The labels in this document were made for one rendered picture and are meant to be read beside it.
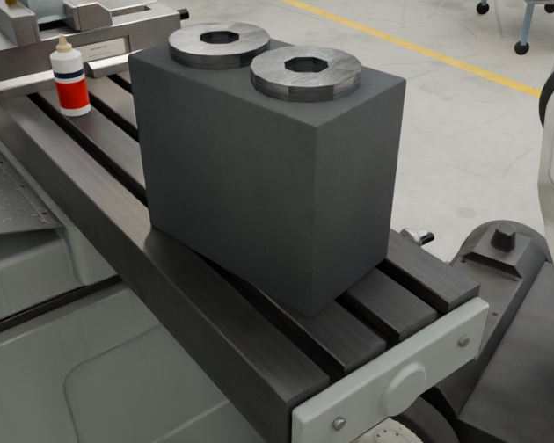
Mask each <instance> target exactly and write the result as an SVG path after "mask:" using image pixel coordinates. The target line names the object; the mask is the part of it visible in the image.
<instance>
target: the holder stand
mask: <svg viewBox="0 0 554 443"><path fill-rule="evenodd" d="M128 67H129V75H130V81H131V87H132V93H133V100H134V107H135V118H136V125H137V131H138V138H139V144H140V151H141V157H142V169H143V176H144V182H145V188H146V195H147V201H148V208H149V219H150V223H151V225H152V226H154V227H155V228H157V229H159V230H161V231H163V232H164V233H165V234H167V235H169V236H171V237H173V238H174V239H176V240H178V241H179V242H181V243H182V244H184V245H186V246H188V247H189V248H191V249H193V250H194V251H197V252H198V253H200V254H201V255H202V256H204V257H206V258H208V259H210V260H212V261H213V262H215V263H217V264H218V265H220V266H221V267H223V268H225V269H227V270H228V271H230V272H232V273H234V274H236V276H238V277H240V278H241V279H243V280H245V281H247V282H249V283H251V284H252V285H254V286H255V287H257V288H259V289H260V290H262V291H264V292H265V293H267V294H270V295H271V296H272V297H274V298H275V299H277V300H279V301H281V302H283V303H284V304H286V305H288V306H289V307H290V308H292V309H294V310H296V311H298V312H299V313H301V314H303V315H304V316H307V317H308V318H312V317H313V316H314V315H316V314H317V313H318V312H319V311H321V310H322V309H323V308H324V307H326V306H327V305H328V304H329V303H331V302H332V301H333V300H335V299H336V298H337V297H338V296H339V295H341V294H342V293H343V292H345V291H346V290H347V289H348V288H349V287H350V286H351V285H353V284H354V283H355V282H356V281H357V280H359V279H360V278H361V277H363V276H364V275H365V274H366V273H368V272H369V271H370V270H371V269H373V268H374V267H375V266H376V265H378V264H379V263H380V262H382V261H383V260H384V259H385V258H386V256H387V251H388V243H389V235H390V221H391V213H392V205H393V197H394V189H395V181H396V174H397V159H398V151H399V143H400V135H401V127H402V119H403V111H404V103H405V89H406V79H405V78H403V77H401V76H395V75H392V74H389V73H386V72H383V71H380V70H377V69H371V68H369V67H366V66H362V63H361V62H360V61H359V60H358V59H357V58H356V57H355V56H354V55H352V54H349V53H347V52H344V51H342V50H339V49H334V48H329V47H319V46H295V45H292V44H289V43H286V42H283V41H280V40H275V39H272V38H270V35H269V34H268V32H267V31H266V30H265V29H263V28H260V27H258V26H256V25H251V24H246V23H241V22H228V21H216V22H207V23H199V24H196V25H189V26H185V27H183V28H181V29H179V30H177V31H175V32H173V34H172V35H171V36H170V38H169V41H166V42H164V43H161V44H158V45H155V46H153V47H148V48H145V49H143V50H141V51H138V52H135V53H132V54H129V55H128Z"/></svg>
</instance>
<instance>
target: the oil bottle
mask: <svg viewBox="0 0 554 443"><path fill-rule="evenodd" d="M50 60H51V64H52V69H53V73H54V77H55V86H56V90H57V95H58V98H59V103H60V107H61V111H62V114H64V115H66V116H70V117H76V116H81V115H84V114H86V113H88V112H89V111H90V110H91V106H90V100H89V95H88V90H87V85H86V80H85V75H84V66H83V62H82V56H81V53H80V52H79V51H77V50H75V49H72V46H71V45H70V44H69V43H68V42H67V41H66V39H65V37H64V34H60V35H59V44H58V45H57V46H56V51H55V52H53V53H52V54H51V55H50Z"/></svg>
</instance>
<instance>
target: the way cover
mask: <svg viewBox="0 0 554 443"><path fill-rule="evenodd" d="M3 162H4V163H3ZM4 166H5V167H4ZM4 171H6V172H5V173H4ZM2 173H3V175H2ZM1 177H2V178H1ZM4 179H5V181H4ZM9 180H11V181H9ZM23 180H25V179H24V178H23V177H22V176H21V175H20V173H19V172H18V171H17V170H16V169H15V167H14V166H13V165H12V164H11V163H10V161H9V160H8V159H7V158H6V157H5V156H4V154H3V153H2V152H1V151H0V190H1V191H0V207H1V208H3V209H4V210H2V209H1V208H0V225H2V226H0V235H4V234H10V233H18V232H25V231H32V230H39V229H52V228H60V227H64V225H63V224H62V222H61V221H60V220H59V219H58V218H57V217H56V215H55V214H54V213H53V212H52V211H51V209H50V208H49V207H48V206H47V205H46V203H45V202H44V201H43V200H42V199H41V198H40V196H39V195H38V194H37V193H36V192H35V191H34V190H33V189H32V187H31V186H30V185H29V184H28V183H27V182H26V181H23ZM7 181H9V182H7ZM15 184H17V185H15ZM20 186H22V187H20ZM16 188H19V189H20V190H22V191H20V190H16ZM33 195H34V196H33ZM16 196H17V197H16ZM5 198H7V199H5ZM13 198H15V199H13ZM27 198H28V199H27ZM23 200H24V201H23ZM21 201H23V202H21ZM30 203H33V204H30ZM8 204H10V205H8ZM16 207H18V208H21V209H17V208H16ZM23 209H25V210H23ZM45 209H46V210H48V211H46V210H45ZM18 213H20V214H18ZM25 214H27V215H25ZM32 214H34V215H35V216H34V215H32ZM11 217H12V218H11ZM6 218H8V220H6ZM10 219H11V220H10ZM40 219H42V220H43V221H44V220H45V221H44V222H42V220H40ZM3 221H4V222H3Z"/></svg>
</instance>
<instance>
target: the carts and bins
mask: <svg viewBox="0 0 554 443"><path fill-rule="evenodd" d="M524 1H525V2H526V3H527V8H526V12H525V17H524V21H523V25H522V29H521V37H520V41H518V42H517V43H516V44H515V45H514V51H515V53H516V54H518V55H524V54H526V53H527V52H528V50H529V44H528V42H527V39H528V32H529V28H530V23H531V19H532V15H533V10H534V7H535V4H545V6H544V9H545V11H547V12H548V13H553V12H554V0H524ZM488 11H489V4H488V3H487V0H481V2H480V3H479V4H478V5H477V12H478V13H479V14H482V15H483V14H486V13H487V12H488Z"/></svg>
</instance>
